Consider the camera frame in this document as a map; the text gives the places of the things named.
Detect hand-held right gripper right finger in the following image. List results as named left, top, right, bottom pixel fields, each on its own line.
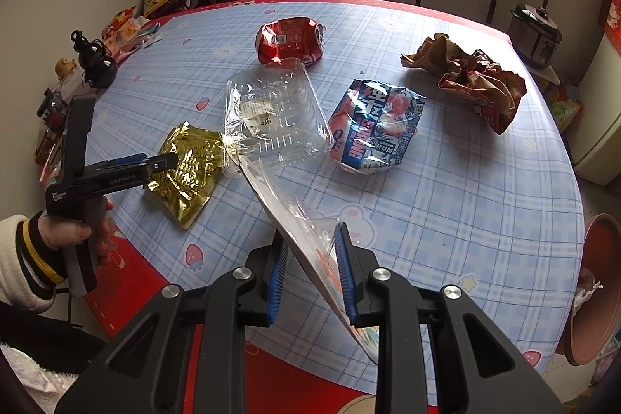
left=335, top=222, right=566, bottom=414

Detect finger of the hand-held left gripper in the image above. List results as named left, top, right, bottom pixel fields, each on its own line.
left=116, top=152, right=179, bottom=177

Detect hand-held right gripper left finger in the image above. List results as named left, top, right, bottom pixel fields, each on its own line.
left=53, top=244, right=292, bottom=414

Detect gold foil packet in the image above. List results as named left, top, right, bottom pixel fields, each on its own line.
left=148, top=121, right=229, bottom=230

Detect clear blister pack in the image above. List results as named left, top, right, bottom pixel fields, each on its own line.
left=238, top=152, right=379, bottom=366

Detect clear plastic clamshell container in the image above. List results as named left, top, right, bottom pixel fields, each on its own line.
left=222, top=57, right=335, bottom=167

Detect brown plastic bin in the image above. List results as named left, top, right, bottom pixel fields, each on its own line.
left=563, top=213, right=621, bottom=367

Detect person's left hand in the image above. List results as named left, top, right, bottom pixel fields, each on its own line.
left=40, top=199, right=116, bottom=267

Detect red and black toy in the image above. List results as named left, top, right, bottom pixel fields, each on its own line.
left=36, top=89, right=69, bottom=165

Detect black gourd ornament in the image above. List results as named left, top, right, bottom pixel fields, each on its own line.
left=72, top=31, right=117, bottom=90

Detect small tan figurine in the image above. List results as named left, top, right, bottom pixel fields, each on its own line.
left=54, top=57, right=78, bottom=80

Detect blue plaid tablecloth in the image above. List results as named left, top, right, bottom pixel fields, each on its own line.
left=80, top=2, right=585, bottom=376

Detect colourful snack packets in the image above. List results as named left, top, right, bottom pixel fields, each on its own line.
left=104, top=7, right=163, bottom=56

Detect blue snack wrapper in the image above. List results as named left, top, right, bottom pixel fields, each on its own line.
left=328, top=78, right=428, bottom=175

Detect person's dark trouser leg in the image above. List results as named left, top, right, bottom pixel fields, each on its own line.
left=0, top=301, right=110, bottom=388

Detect crushed red can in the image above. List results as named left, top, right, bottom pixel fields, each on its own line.
left=255, top=17, right=327, bottom=66

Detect crumpled brown snack bag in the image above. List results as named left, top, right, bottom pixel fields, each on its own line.
left=401, top=33, right=528, bottom=134

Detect colourful shopping bags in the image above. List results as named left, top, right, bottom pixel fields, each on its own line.
left=548, top=81, right=583, bottom=128

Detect small white side table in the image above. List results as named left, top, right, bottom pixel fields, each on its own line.
left=486, top=0, right=576, bottom=87

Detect cream refrigerator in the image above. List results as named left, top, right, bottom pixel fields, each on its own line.
left=570, top=36, right=621, bottom=187

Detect electric pressure cooker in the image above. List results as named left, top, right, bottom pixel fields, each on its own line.
left=509, top=3, right=564, bottom=69

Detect red printed cloth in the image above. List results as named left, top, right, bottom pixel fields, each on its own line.
left=600, top=0, right=621, bottom=29

